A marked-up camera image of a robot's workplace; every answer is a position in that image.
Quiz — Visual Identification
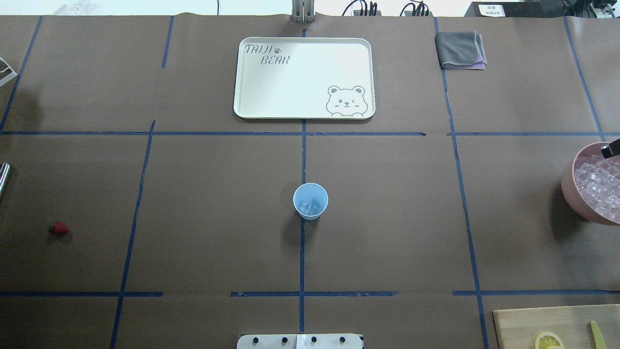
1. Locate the yellow knife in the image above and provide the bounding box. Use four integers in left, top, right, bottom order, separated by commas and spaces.
589, 321, 607, 349

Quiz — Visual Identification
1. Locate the clear plastic bag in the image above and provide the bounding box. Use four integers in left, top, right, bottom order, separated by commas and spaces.
52, 0, 100, 16

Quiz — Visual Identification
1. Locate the grey folded cloth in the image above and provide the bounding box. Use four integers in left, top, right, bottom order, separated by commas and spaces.
435, 31, 488, 70

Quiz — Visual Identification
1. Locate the pink bowl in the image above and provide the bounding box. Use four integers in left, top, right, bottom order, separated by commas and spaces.
561, 141, 619, 227

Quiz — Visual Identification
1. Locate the wooden cutting board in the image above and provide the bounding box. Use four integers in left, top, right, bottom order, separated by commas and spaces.
493, 304, 620, 349

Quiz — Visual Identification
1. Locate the lemon slice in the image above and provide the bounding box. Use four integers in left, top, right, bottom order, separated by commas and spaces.
534, 332, 565, 349

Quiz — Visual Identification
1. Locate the black power strip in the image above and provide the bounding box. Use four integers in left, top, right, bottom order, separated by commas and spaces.
464, 0, 571, 18

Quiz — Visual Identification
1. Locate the pile of ice cubes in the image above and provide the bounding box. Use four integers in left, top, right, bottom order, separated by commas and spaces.
573, 155, 620, 222

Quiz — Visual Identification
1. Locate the aluminium frame post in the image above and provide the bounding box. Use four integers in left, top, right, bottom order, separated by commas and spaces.
291, 0, 316, 23

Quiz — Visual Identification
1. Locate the red strawberry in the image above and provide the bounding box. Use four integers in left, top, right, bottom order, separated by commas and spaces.
48, 221, 69, 237

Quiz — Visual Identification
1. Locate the light blue plastic cup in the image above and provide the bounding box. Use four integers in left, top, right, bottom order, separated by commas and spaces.
292, 183, 328, 221

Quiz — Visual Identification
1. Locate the cream bear tray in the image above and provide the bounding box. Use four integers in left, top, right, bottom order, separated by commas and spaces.
234, 37, 376, 121

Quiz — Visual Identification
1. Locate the steel muddler with black tip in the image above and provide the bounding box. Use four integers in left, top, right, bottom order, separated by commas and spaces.
0, 162, 12, 200

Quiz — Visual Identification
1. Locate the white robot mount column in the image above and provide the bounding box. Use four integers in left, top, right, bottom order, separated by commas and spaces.
236, 333, 365, 349

